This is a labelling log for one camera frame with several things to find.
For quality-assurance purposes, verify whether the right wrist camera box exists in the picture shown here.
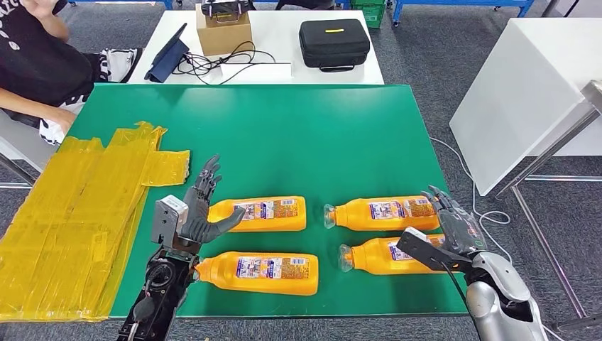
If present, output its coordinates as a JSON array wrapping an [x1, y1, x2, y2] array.
[[396, 227, 474, 274]]

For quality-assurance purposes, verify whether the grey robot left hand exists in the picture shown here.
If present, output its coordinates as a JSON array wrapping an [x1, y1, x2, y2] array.
[[180, 154, 246, 246]]

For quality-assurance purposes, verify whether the brown cardboard box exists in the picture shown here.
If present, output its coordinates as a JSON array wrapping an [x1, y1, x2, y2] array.
[[195, 4, 253, 57]]

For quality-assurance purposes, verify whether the orange detergent bottle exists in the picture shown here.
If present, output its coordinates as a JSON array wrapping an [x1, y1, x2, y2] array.
[[207, 196, 307, 233], [338, 234, 448, 276], [323, 195, 443, 232], [195, 251, 319, 296]]

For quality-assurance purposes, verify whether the grey bench seat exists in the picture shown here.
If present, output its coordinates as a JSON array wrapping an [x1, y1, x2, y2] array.
[[0, 110, 60, 189]]

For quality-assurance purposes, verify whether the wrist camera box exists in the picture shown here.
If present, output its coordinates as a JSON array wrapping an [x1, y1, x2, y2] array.
[[396, 227, 474, 274], [151, 195, 189, 248]]

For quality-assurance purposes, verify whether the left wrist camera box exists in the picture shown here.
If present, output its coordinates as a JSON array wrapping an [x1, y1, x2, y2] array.
[[151, 195, 189, 248]]

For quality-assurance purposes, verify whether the large white table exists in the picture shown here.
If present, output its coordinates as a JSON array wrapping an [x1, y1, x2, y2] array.
[[449, 18, 602, 197]]

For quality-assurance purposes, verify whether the person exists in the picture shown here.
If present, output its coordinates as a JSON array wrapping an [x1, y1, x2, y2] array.
[[0, 0, 143, 146]]

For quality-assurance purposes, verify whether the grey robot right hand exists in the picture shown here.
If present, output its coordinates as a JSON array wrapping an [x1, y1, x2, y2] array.
[[420, 185, 488, 259]]

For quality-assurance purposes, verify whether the black device on box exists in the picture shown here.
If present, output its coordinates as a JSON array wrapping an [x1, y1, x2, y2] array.
[[200, 0, 250, 17]]

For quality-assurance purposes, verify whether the flat white box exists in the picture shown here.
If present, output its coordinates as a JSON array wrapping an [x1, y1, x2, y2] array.
[[219, 62, 293, 84]]

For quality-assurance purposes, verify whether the metal table frame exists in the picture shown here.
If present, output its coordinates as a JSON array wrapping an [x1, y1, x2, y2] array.
[[496, 80, 602, 332]]

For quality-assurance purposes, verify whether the green plastic crate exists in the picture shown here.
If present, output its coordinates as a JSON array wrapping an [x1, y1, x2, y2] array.
[[350, 0, 388, 29]]

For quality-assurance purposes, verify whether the black cable bundle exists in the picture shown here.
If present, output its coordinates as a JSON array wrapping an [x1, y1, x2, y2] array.
[[173, 40, 278, 86]]

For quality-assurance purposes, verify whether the white floor cable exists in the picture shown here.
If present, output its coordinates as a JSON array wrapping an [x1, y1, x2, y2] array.
[[430, 136, 563, 341]]

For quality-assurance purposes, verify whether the tablet in dark blue case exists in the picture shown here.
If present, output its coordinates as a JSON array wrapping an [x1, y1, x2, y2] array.
[[143, 22, 190, 84]]

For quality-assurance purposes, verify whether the blue metal frame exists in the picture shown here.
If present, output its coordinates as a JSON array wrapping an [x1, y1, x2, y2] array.
[[391, 0, 536, 24]]

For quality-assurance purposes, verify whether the black carrying case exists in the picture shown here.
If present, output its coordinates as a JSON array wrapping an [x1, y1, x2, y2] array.
[[298, 18, 371, 73]]

